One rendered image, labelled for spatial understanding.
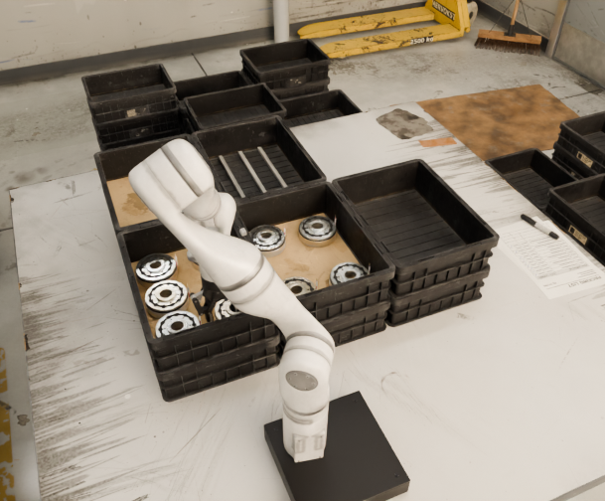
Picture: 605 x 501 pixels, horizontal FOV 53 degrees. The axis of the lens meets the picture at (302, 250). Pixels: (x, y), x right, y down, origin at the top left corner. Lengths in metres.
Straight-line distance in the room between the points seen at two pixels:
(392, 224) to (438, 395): 0.51
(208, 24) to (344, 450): 3.87
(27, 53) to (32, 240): 2.76
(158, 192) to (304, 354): 0.39
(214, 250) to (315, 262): 0.69
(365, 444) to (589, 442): 0.51
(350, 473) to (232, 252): 0.58
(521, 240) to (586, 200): 0.87
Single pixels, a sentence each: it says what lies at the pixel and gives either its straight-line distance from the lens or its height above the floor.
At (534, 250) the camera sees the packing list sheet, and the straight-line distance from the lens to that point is 1.97.
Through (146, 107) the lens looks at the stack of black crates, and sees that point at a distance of 3.02.
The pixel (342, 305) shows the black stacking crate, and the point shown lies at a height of 0.86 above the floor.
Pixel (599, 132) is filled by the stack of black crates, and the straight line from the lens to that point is 3.34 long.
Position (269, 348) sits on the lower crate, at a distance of 1.48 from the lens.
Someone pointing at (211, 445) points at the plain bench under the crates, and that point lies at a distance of 1.44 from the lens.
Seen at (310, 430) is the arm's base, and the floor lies 0.87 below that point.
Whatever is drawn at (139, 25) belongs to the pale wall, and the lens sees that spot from 4.69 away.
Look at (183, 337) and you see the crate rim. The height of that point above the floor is 0.92.
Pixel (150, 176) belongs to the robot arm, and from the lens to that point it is 0.90.
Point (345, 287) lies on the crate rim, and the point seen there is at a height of 0.92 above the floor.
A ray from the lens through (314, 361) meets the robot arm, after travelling 1.08.
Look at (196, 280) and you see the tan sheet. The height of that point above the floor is 0.83.
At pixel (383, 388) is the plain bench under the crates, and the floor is 0.70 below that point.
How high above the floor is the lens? 1.93
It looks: 42 degrees down
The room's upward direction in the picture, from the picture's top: straight up
